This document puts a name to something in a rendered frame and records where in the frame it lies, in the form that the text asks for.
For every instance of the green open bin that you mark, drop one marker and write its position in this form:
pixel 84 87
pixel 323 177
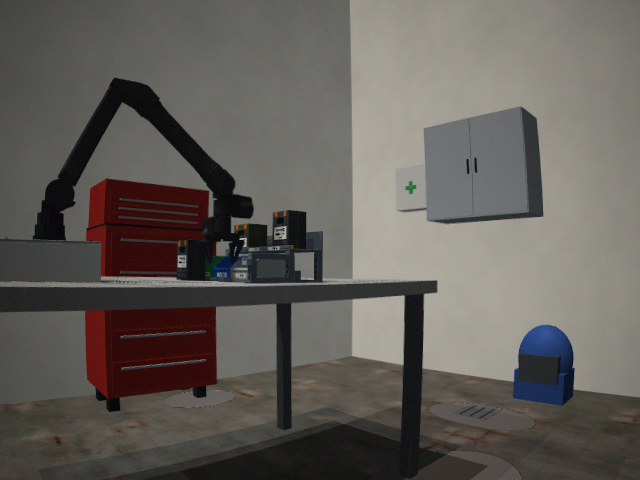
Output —
pixel 215 260

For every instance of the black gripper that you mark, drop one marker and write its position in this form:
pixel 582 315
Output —
pixel 222 230

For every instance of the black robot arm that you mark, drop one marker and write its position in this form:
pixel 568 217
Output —
pixel 60 193

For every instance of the blue bin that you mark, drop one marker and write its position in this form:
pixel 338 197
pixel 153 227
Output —
pixel 226 265

